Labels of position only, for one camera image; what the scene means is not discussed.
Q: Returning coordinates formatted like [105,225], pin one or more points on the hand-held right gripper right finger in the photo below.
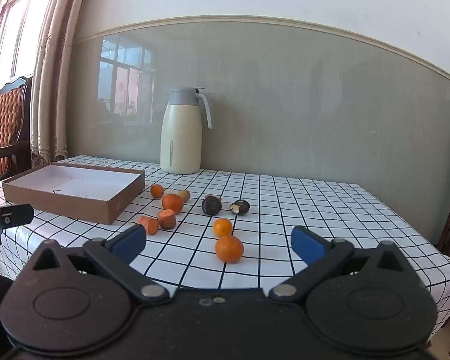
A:
[307,245]

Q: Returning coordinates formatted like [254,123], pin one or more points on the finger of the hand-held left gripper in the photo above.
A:
[18,214]

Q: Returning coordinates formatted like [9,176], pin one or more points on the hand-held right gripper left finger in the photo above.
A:
[129,243]

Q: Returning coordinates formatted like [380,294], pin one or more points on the medium orange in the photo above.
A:
[172,202]

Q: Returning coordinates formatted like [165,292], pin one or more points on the brown cardboard box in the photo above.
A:
[78,183]

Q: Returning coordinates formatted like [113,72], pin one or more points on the small yellowish orange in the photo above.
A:
[185,195]

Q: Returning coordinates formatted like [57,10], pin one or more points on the dark broken fruit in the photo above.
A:
[240,207]

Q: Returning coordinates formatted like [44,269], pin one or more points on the large orange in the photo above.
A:
[229,249]

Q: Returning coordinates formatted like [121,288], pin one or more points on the dark round fruit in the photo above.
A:
[211,206]

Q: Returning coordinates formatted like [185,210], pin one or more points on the white checked tablecloth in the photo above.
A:
[285,202]

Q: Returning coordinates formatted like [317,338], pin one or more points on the wooden bench with orange cushion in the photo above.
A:
[3,120]

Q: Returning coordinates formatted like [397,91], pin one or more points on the cream thermos jug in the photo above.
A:
[180,138]

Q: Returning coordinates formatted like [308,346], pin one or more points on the beige curtain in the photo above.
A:
[56,101]

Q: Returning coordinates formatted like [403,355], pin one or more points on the window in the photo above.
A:
[18,33]

